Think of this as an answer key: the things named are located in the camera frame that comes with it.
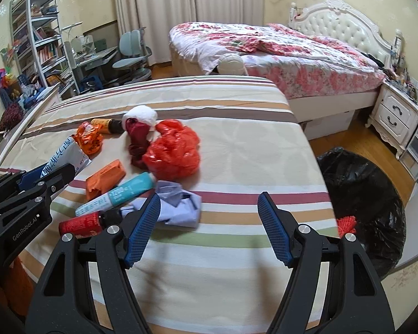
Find grey desk lamp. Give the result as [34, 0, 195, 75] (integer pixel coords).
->
[61, 22, 83, 35]

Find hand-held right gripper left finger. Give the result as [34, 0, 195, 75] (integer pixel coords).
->
[26, 193, 162, 334]

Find orange cloth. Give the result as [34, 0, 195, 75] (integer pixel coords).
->
[0, 256, 35, 317]

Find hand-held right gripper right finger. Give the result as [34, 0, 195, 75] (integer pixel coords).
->
[257, 191, 396, 334]

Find assorted books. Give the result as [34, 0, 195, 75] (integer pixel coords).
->
[14, 24, 70, 87]

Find red mesh net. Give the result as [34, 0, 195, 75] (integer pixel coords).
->
[336, 216, 358, 239]

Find striped bed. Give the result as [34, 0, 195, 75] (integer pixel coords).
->
[0, 77, 340, 334]

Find clutter of small bottles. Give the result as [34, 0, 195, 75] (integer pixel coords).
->
[383, 47, 418, 108]

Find orange paper packet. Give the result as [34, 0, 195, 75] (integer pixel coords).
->
[86, 159, 127, 202]

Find red can with black cap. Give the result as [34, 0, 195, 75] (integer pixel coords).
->
[59, 210, 124, 239]

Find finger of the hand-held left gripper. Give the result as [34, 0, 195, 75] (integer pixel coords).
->
[0, 163, 75, 220]
[0, 168, 47, 197]

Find pale blue desk chair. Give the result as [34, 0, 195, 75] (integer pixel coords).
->
[112, 30, 153, 84]

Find white bookshelf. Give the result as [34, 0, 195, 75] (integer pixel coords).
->
[10, 0, 79, 96]

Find white and blue carton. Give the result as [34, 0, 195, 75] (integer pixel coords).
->
[38, 135, 92, 181]

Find floral quilt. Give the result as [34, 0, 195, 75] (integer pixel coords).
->
[169, 22, 387, 100]

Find dark red crumpled bag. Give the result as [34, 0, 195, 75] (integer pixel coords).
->
[125, 118, 155, 168]

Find red plastic bag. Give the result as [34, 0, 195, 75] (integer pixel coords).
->
[142, 119, 201, 181]

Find cream curtains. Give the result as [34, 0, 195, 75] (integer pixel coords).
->
[113, 0, 265, 68]

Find white upholstered bed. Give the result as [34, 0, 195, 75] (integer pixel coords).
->
[169, 0, 405, 127]

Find white tissue ball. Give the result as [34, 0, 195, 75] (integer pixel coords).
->
[121, 105, 159, 129]

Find orange bottle with black cap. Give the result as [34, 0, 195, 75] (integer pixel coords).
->
[91, 118, 125, 135]

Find teal and white tube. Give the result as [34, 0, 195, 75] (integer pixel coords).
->
[75, 172, 157, 218]

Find white nightstand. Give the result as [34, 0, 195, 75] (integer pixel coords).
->
[365, 78, 418, 161]

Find crumpled orange wrapper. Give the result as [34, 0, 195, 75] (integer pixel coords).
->
[73, 121, 104, 156]

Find blue storage basket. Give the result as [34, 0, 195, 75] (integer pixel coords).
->
[0, 75, 42, 110]

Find grey study desk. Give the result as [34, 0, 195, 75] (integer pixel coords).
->
[70, 45, 119, 94]

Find lavender paper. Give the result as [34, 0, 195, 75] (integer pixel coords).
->
[120, 180, 203, 229]

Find dark red fuzzy object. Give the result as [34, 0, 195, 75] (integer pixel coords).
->
[0, 104, 25, 136]

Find colourful pinwheel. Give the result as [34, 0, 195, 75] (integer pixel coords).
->
[0, 66, 16, 87]

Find black trash bag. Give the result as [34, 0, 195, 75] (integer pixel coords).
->
[315, 146, 406, 281]

